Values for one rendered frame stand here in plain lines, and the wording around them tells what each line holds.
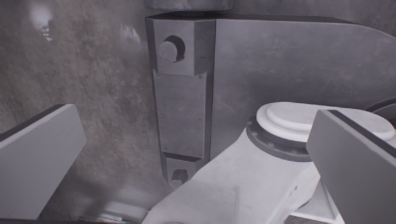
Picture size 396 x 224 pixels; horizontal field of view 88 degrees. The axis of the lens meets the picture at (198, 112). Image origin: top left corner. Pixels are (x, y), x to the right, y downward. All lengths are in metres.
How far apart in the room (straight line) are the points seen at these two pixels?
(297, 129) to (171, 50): 0.25
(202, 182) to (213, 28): 0.29
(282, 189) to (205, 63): 0.28
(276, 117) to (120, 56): 0.56
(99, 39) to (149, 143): 0.42
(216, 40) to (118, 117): 0.56
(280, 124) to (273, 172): 0.08
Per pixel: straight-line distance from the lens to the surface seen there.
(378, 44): 0.50
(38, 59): 1.00
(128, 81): 0.78
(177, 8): 0.44
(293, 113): 0.38
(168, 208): 0.23
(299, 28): 0.46
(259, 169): 0.32
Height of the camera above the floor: 0.61
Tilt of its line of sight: 58 degrees down
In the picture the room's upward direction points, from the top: 154 degrees counter-clockwise
